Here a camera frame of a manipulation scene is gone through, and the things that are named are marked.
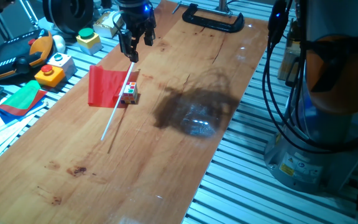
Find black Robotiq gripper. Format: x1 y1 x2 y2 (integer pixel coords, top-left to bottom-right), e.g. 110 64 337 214
114 0 157 62

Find red flag with white stick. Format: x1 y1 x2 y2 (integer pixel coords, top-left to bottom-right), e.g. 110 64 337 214
88 61 140 141

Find white yellow cardboard box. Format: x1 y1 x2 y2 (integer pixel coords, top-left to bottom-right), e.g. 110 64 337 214
92 11 124 39

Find yellow box with green button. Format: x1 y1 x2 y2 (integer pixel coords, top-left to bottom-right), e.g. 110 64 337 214
75 27 103 56

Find small Rubik's cube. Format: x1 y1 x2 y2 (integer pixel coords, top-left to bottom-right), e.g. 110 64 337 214
119 81 139 105

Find black C-clamp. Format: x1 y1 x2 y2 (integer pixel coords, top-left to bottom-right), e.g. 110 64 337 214
181 2 246 34

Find white box with green button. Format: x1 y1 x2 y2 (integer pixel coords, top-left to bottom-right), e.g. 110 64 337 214
47 52 78 80

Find black round reel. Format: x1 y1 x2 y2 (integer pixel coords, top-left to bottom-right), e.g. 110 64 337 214
42 0 94 35

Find yellow box with red button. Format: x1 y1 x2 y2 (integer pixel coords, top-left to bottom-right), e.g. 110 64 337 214
34 64 66 88

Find black orange teach pendant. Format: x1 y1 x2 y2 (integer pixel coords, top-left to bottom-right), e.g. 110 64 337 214
0 29 54 82

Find folded green red blue flags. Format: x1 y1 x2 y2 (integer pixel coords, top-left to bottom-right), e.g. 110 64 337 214
0 80 48 124

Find orange wooden board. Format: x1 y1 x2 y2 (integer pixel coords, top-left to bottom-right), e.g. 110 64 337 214
0 0 269 224

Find tan wooden block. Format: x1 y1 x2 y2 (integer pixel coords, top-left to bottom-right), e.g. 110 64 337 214
277 18 303 82

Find silver metal post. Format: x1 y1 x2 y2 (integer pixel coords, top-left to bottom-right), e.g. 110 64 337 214
194 0 233 17

